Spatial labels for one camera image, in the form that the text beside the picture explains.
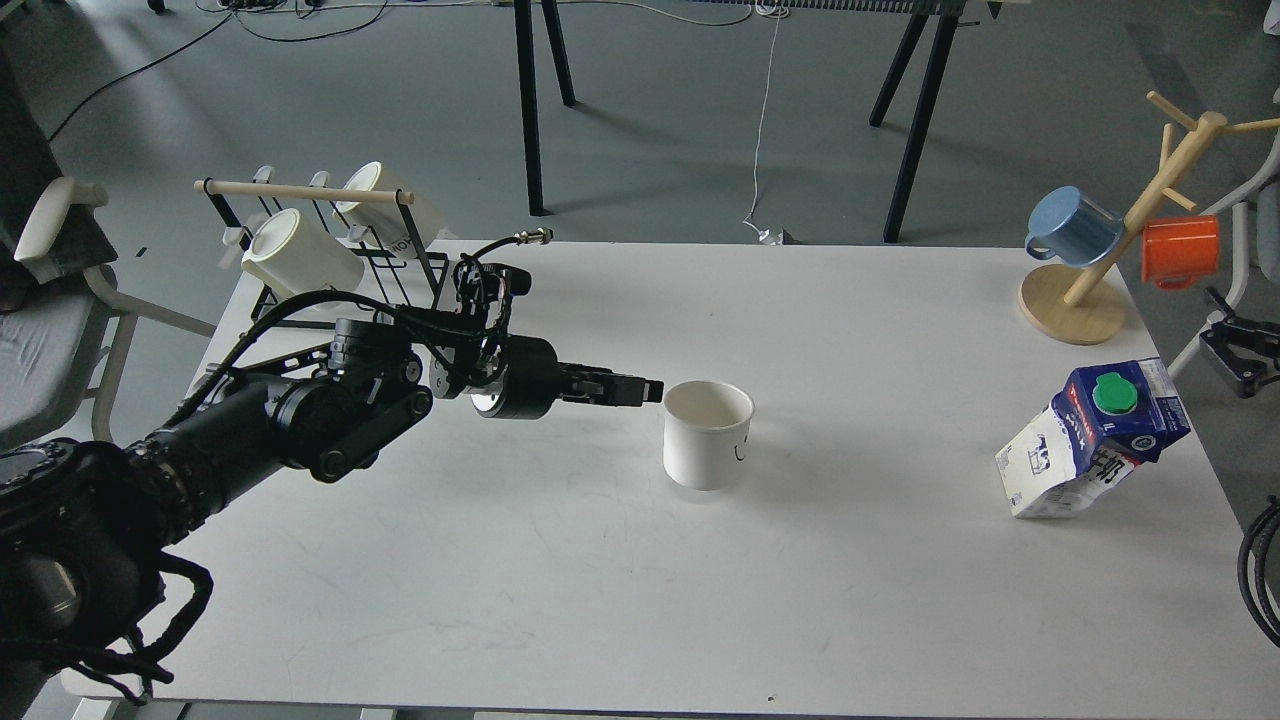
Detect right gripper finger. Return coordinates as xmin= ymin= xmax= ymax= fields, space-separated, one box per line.
xmin=1198 ymin=286 xmax=1279 ymax=398

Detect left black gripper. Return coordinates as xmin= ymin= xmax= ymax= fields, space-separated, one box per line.
xmin=471 ymin=334 xmax=666 ymax=420

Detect white smiley mug black handle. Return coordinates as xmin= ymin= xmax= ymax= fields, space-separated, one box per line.
xmin=662 ymin=380 xmax=755 ymax=491

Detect blue white milk carton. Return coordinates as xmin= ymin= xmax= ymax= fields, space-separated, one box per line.
xmin=995 ymin=357 xmax=1190 ymax=519

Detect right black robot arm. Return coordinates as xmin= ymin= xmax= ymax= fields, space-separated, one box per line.
xmin=1198 ymin=286 xmax=1279 ymax=646

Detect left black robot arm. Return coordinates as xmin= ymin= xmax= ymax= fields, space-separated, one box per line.
xmin=1 ymin=229 xmax=664 ymax=717

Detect orange mug on tree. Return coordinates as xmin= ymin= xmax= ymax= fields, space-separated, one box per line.
xmin=1140 ymin=217 xmax=1221 ymax=291

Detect wooden mug tree stand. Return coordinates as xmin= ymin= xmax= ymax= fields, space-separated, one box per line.
xmin=1018 ymin=90 xmax=1279 ymax=345

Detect blue mug on tree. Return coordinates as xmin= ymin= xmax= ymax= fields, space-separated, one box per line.
xmin=1024 ymin=186 xmax=1125 ymax=268

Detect white mug rear on rack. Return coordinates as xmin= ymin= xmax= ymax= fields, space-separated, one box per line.
xmin=335 ymin=161 xmax=447 ymax=261

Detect white mug on rack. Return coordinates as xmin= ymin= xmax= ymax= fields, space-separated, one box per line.
xmin=241 ymin=209 xmax=365 ymax=299
xmin=335 ymin=161 xmax=447 ymax=261

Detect white mug front on rack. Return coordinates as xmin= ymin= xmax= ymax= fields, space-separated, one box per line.
xmin=241 ymin=209 xmax=365 ymax=299

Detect black table legs left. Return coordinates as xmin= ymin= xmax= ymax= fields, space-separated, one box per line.
xmin=513 ymin=0 xmax=577 ymax=217

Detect black table legs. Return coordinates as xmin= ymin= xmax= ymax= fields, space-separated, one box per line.
xmin=868 ymin=1 xmax=965 ymax=243
xmin=513 ymin=0 xmax=577 ymax=217

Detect black table legs right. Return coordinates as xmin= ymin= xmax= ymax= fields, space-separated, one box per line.
xmin=868 ymin=1 xmax=965 ymax=243

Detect white grey chair left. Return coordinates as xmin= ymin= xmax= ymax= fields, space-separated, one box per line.
xmin=1 ymin=263 xmax=215 ymax=451

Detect white cable on floor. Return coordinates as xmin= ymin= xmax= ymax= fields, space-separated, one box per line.
xmin=620 ymin=0 xmax=791 ymax=246

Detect black wire mug rack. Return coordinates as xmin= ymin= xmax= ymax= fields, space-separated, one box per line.
xmin=195 ymin=161 xmax=451 ymax=320

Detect black cable on floor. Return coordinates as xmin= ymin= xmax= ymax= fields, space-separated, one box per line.
xmin=45 ymin=0 xmax=390 ymax=141

